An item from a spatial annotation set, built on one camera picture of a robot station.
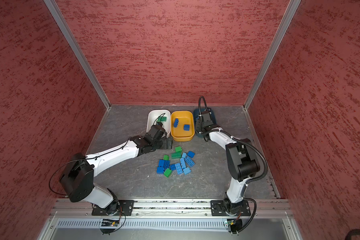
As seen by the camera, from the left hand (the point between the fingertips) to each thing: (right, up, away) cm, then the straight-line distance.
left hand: (165, 144), depth 87 cm
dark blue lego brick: (+5, +12, +21) cm, 25 cm away
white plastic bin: (-13, +16, +22) cm, 30 cm away
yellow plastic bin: (+13, +16, +23) cm, 31 cm away
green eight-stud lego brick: (+6, -8, +5) cm, 11 cm away
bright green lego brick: (+2, -16, -3) cm, 16 cm away
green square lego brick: (+8, -5, +8) cm, 12 cm away
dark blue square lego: (-3, -16, 0) cm, 16 cm away
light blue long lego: (+15, -12, +3) cm, 20 cm away
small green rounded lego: (0, -9, +3) cm, 9 cm away
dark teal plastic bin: (+21, +20, +24) cm, 37 cm away
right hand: (+22, +11, +11) cm, 27 cm away
